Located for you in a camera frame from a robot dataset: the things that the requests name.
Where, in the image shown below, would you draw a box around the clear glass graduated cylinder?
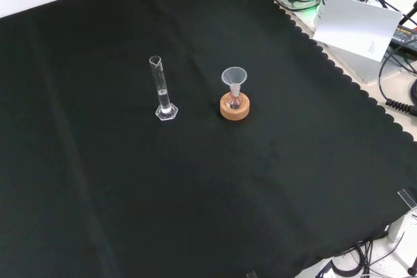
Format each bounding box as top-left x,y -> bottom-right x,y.
149,55 -> 179,122

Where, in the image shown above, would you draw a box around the small round-bottom glass flask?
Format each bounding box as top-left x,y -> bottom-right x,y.
227,84 -> 244,111

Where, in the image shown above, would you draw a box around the clear plastic funnel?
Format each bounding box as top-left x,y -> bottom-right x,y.
221,67 -> 248,92

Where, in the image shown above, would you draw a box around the black bench cloth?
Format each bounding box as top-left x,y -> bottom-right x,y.
0,0 -> 417,278

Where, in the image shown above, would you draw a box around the pale board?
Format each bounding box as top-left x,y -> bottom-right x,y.
312,0 -> 404,63

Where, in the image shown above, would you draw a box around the black power adapter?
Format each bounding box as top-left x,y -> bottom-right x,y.
389,25 -> 417,51

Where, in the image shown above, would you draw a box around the cork ring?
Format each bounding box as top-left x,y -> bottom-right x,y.
220,91 -> 252,122

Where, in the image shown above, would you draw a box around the black coiled cable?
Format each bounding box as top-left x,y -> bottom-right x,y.
377,46 -> 417,115

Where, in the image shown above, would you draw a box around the black floor cables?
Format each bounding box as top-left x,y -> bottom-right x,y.
315,238 -> 417,278

